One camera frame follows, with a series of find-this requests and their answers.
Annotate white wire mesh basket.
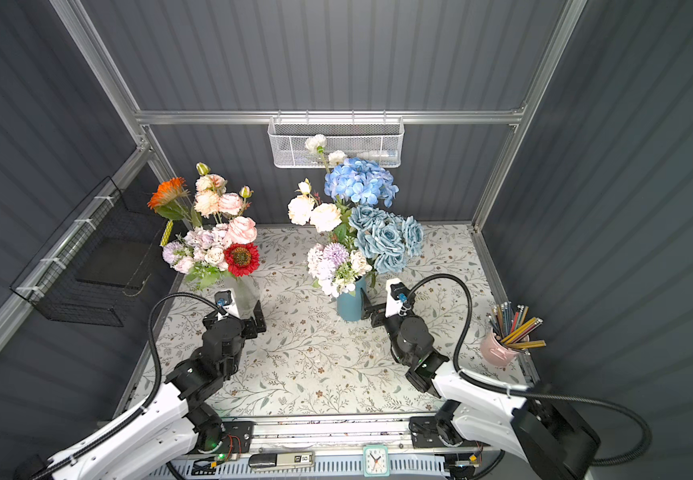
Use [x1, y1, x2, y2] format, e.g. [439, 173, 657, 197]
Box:
[268, 118, 405, 169]

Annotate silver black device on rail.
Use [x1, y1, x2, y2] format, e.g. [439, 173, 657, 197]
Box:
[248, 451, 316, 470]

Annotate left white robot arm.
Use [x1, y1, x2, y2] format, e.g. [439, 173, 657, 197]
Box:
[14, 290, 266, 479]

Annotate small teal alarm clock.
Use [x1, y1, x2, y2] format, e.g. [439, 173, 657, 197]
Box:
[362, 444, 390, 478]

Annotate white rose flower stem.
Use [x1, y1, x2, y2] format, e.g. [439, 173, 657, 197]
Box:
[304, 134, 347, 173]

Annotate light blue hydrangea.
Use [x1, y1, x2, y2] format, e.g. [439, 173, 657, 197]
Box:
[348, 205, 424, 274]

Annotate dark blue hydrangea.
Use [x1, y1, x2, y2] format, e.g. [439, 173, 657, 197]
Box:
[324, 158, 399, 208]

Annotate pink rose flower stem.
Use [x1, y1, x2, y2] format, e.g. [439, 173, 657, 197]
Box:
[218, 186, 258, 244]

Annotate pink pencil cup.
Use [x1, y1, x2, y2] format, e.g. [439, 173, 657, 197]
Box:
[479, 301, 547, 368]

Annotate black wire mesh basket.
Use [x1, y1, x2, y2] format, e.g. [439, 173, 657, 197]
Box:
[10, 177, 176, 328]

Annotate white peony flower stem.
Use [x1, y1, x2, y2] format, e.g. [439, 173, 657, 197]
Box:
[288, 179, 342, 233]

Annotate teal cylindrical vase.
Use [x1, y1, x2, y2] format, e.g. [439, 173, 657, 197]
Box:
[336, 277, 367, 322]

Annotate cream rose flower spray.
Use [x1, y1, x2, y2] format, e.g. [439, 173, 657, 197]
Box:
[194, 163, 228, 218]

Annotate red gerbera flower stem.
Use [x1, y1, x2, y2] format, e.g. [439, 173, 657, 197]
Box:
[224, 243, 260, 277]

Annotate floral patterned table mat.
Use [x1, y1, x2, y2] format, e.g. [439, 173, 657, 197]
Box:
[135, 224, 539, 420]

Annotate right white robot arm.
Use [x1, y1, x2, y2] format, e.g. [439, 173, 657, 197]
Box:
[359, 279, 653, 479]

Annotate clear ribbed glass vase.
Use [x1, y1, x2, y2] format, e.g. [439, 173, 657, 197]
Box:
[226, 276, 260, 319]

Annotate orange gerbera flower stem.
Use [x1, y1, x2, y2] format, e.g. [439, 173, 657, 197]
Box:
[148, 177, 202, 229]

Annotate lilac pink flower bunch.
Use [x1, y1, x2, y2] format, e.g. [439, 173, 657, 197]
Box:
[162, 224, 230, 290]

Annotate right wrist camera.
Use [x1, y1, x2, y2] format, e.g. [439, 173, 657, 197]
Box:
[385, 278, 410, 318]

